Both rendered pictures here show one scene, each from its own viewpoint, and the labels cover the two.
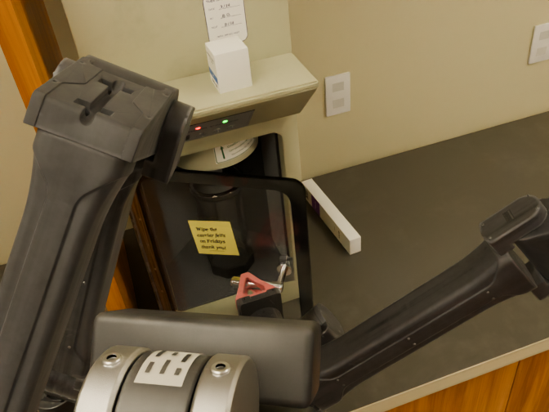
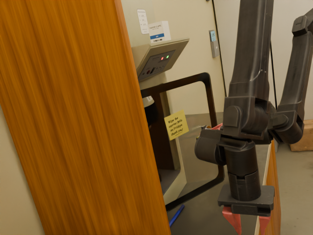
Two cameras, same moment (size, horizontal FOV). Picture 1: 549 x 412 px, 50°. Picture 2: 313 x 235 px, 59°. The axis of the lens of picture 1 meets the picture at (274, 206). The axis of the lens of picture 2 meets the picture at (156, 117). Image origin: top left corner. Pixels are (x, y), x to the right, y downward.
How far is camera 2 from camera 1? 0.89 m
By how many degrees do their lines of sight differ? 48
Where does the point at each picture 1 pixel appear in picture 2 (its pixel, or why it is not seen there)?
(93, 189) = not seen: outside the picture
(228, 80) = (166, 34)
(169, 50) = (131, 31)
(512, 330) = (259, 148)
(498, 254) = (305, 33)
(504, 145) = not seen: hidden behind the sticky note
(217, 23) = (141, 23)
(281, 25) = not seen: hidden behind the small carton
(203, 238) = (172, 127)
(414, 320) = (304, 64)
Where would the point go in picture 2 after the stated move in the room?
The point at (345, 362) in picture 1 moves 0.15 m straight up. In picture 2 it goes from (299, 91) to (295, 36)
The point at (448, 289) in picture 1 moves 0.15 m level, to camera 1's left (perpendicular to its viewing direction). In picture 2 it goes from (302, 51) to (288, 59)
